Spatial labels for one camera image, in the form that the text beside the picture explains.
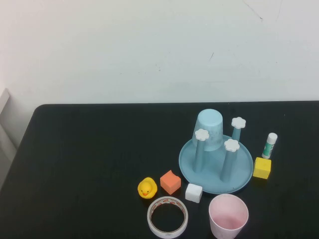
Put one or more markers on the blue cup stand with pegs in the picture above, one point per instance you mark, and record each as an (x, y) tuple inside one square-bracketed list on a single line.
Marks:
[(214, 174)]

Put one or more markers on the white tape roll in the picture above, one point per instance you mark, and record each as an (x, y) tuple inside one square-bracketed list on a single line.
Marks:
[(151, 224)]

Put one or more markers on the white foam cube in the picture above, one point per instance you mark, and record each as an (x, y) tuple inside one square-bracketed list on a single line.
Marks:
[(193, 193)]

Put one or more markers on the yellow foam cube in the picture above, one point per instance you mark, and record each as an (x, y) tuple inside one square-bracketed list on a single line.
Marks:
[(261, 168)]

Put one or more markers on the orange foam cube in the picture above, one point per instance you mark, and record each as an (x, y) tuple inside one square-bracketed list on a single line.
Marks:
[(170, 183)]

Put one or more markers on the green white glue stick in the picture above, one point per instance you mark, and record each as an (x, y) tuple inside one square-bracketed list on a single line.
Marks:
[(269, 148)]

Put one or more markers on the blue plastic cup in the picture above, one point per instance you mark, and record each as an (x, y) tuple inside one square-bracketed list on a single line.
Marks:
[(210, 124)]

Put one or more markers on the pink plastic cup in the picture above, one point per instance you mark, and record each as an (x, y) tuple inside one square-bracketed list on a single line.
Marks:
[(228, 219)]

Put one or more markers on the yellow rubber duck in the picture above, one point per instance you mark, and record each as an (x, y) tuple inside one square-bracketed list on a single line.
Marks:
[(147, 188)]

